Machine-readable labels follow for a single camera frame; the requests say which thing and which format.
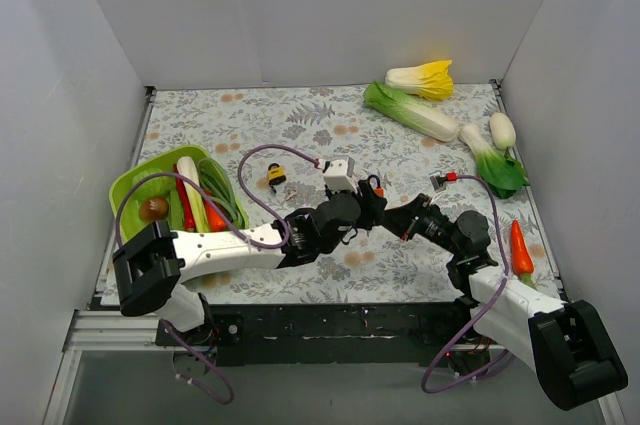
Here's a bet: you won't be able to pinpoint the orange padlock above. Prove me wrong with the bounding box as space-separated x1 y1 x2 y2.
367 174 384 197

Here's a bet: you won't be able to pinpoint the black-headed keys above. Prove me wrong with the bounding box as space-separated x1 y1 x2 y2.
341 229 358 245

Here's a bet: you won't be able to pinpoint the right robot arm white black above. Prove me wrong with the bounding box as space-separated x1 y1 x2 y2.
382 195 628 410

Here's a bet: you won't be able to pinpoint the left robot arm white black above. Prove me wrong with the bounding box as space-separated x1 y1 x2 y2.
113 180 387 345

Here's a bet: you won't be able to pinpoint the bok choy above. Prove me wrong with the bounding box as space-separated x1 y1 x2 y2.
459 124 529 199

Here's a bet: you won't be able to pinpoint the yellow padlock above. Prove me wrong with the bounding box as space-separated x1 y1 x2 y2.
267 163 287 193

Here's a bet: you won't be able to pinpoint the orange carrot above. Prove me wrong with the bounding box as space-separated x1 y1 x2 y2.
510 220 536 290

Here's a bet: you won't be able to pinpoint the green napa cabbage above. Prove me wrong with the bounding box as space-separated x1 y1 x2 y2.
363 82 461 142

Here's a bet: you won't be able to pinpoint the white radish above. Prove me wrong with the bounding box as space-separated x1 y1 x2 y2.
490 112 516 151

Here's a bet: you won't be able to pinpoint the floral table mat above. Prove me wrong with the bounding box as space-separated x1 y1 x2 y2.
140 86 558 304

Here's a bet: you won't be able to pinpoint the yellow white cabbage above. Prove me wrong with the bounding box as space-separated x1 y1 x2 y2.
385 60 454 101

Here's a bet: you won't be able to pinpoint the orange bell pepper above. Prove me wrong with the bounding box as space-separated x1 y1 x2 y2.
203 200 227 232

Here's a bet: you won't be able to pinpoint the green beans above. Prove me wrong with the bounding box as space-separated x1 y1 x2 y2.
197 157 248 229

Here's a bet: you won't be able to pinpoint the red chili pepper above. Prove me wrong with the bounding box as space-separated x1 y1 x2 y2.
173 157 198 232

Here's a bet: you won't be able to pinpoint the white leek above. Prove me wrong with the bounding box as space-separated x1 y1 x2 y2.
176 156 209 233

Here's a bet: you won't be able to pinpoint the green round cabbage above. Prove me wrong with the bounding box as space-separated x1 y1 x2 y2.
131 167 175 201

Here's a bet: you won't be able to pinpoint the brown mushroom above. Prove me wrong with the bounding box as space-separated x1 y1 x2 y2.
138 196 169 223

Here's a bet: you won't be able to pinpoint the green plastic basket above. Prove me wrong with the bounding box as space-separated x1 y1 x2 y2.
110 145 242 244

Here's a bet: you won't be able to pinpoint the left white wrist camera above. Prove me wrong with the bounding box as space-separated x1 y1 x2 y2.
322 157 358 193

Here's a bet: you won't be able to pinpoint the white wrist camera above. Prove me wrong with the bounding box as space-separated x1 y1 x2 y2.
430 172 458 192
322 157 358 193

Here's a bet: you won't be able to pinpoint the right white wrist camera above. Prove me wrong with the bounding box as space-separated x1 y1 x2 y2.
430 172 458 192

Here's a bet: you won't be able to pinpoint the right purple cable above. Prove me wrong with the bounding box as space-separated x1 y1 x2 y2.
420 174 516 395

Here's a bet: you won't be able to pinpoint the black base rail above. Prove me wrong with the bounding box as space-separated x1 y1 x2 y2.
182 301 470 367

